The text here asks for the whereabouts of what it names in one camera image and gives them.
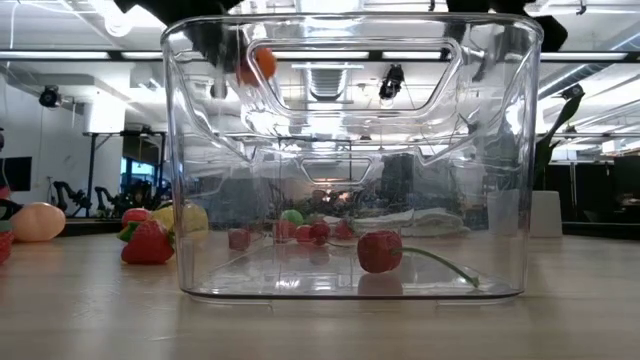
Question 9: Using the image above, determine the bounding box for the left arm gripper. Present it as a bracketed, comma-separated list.
[113, 0, 246, 69]

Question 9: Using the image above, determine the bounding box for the toy orange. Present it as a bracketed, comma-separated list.
[236, 46, 278, 88]

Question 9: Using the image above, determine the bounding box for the green toy lime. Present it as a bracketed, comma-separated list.
[279, 208, 305, 227]

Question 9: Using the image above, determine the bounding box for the red toy tomato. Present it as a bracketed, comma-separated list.
[121, 207, 153, 228]

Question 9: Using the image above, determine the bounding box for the toy peach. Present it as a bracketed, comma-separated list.
[9, 201, 68, 244]

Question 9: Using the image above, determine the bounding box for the red toy cherry with stem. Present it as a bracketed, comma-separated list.
[356, 229, 482, 290]

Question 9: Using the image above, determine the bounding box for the clear plastic tupperware container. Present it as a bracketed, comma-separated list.
[160, 12, 546, 304]

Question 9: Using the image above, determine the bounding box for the ceiling air vent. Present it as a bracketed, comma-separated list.
[291, 61, 367, 105]

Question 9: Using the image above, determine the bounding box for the ceiling light strip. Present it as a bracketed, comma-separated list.
[0, 48, 640, 63]

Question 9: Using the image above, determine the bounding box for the black metal rack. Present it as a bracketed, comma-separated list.
[81, 130, 169, 219]

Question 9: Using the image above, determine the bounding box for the artificial plant in white pot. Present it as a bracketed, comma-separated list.
[487, 83, 586, 240]

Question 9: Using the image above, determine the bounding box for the black overhead camera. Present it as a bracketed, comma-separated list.
[377, 63, 407, 102]

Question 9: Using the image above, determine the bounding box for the black ceiling security camera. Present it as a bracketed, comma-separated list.
[38, 84, 64, 109]

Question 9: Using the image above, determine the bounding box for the black wall monitor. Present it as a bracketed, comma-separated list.
[0, 155, 34, 193]

